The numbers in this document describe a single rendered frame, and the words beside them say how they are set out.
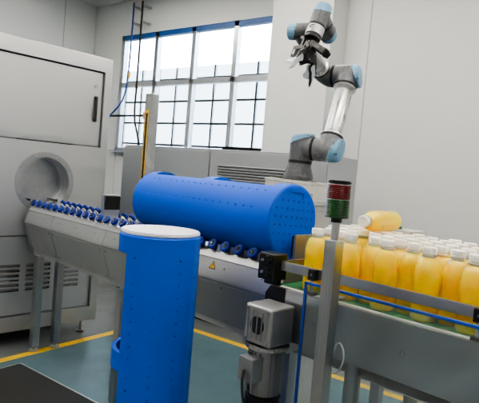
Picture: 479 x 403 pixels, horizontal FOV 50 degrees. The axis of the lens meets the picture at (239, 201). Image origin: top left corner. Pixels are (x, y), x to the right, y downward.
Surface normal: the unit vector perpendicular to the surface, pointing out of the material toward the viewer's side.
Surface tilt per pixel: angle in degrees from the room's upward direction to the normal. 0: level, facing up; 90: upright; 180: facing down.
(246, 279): 70
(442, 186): 90
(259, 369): 90
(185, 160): 90
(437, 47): 90
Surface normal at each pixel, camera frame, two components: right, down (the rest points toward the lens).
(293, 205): 0.70, 0.10
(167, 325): 0.45, 0.08
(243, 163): -0.59, 0.00
